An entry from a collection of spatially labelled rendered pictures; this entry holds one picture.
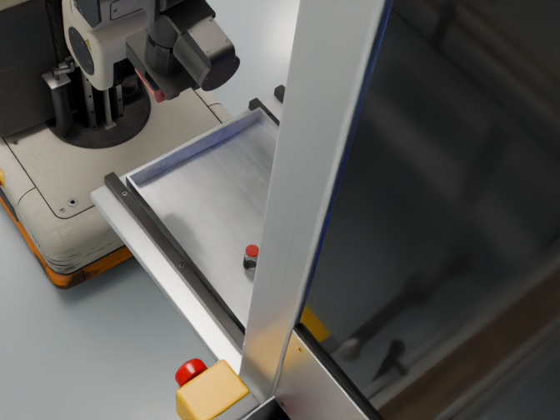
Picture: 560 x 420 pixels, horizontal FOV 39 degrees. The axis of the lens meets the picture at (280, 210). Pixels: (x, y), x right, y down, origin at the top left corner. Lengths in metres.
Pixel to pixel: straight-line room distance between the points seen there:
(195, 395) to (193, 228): 0.36
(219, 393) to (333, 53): 0.54
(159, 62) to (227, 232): 0.33
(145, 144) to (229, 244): 0.91
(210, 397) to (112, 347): 1.17
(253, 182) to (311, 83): 0.75
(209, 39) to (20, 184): 1.20
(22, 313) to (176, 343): 0.41
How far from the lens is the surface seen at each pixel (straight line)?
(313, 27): 0.51
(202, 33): 0.92
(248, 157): 1.30
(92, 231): 1.96
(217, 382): 0.95
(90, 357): 2.09
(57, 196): 2.00
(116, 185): 1.25
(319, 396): 0.83
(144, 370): 2.07
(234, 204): 1.25
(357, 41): 0.48
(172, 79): 1.02
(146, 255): 1.20
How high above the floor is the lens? 1.91
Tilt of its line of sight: 56 degrees down
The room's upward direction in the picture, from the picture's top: 11 degrees clockwise
